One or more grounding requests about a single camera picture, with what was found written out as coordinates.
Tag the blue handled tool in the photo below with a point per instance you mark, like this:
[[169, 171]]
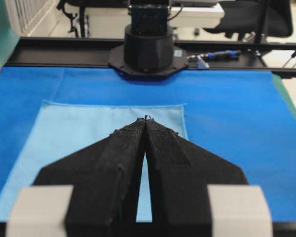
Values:
[[227, 54]]

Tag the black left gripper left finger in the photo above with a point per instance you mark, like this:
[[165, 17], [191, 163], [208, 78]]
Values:
[[93, 192]]

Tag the light blue towel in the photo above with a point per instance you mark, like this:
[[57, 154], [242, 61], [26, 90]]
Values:
[[62, 129]]

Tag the black office chair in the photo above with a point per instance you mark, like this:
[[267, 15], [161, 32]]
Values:
[[273, 17]]

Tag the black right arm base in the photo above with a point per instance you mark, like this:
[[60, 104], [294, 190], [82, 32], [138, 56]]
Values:
[[148, 49]]

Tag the dark blue table cloth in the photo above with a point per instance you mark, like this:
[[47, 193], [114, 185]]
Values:
[[237, 115]]

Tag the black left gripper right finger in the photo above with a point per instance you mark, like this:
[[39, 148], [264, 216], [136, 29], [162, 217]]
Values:
[[195, 193]]

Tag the black aluminium frame rail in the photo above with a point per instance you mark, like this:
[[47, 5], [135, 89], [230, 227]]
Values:
[[104, 53]]

